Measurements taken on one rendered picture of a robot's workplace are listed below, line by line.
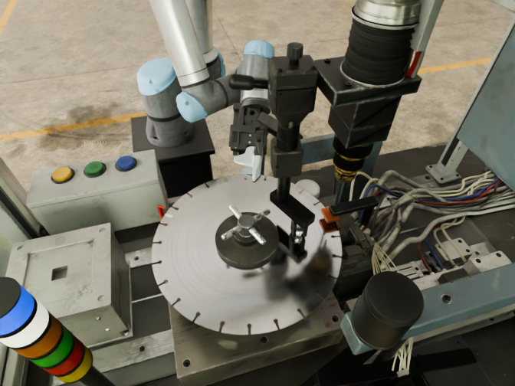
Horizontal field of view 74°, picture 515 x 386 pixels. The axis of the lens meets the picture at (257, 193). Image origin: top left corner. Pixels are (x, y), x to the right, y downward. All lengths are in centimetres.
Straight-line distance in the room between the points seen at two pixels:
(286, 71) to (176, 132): 73
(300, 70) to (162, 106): 69
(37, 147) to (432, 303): 249
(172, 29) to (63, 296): 57
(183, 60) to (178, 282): 50
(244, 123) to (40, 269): 50
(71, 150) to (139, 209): 169
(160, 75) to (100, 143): 153
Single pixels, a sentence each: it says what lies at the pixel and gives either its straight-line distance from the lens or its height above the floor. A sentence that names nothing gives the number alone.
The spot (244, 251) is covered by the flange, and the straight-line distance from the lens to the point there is 58.
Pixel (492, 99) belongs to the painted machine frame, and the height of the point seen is 127.
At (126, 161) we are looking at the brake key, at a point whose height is 91.
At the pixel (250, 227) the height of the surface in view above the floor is 100.
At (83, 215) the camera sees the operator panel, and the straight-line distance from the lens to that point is 90.
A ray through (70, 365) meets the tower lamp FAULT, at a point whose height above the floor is 101.
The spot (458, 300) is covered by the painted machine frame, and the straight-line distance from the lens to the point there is 51.
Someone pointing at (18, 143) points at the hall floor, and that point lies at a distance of 278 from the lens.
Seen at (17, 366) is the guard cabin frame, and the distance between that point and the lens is 81.
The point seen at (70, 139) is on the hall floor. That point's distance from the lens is 265.
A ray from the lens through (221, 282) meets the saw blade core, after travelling 57.
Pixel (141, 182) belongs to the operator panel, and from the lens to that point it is 82.
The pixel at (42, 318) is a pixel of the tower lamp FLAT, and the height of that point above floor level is 111.
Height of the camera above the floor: 145
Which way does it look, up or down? 47 degrees down
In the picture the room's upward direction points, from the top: straight up
